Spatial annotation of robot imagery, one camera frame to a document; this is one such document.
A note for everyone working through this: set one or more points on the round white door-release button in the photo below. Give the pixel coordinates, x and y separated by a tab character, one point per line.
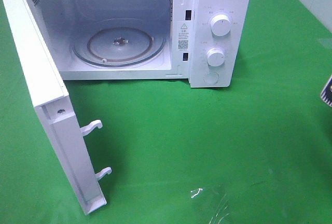
211	78

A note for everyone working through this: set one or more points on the white microwave knob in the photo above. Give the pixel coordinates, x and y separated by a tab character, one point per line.
220	24
215	57

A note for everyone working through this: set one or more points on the white microwave door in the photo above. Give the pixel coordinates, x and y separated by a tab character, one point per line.
52	103

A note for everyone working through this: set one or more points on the white microwave oven body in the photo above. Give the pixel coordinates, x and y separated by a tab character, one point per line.
184	55

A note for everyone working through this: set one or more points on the green table cloth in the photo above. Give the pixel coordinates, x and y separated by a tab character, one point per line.
258	151

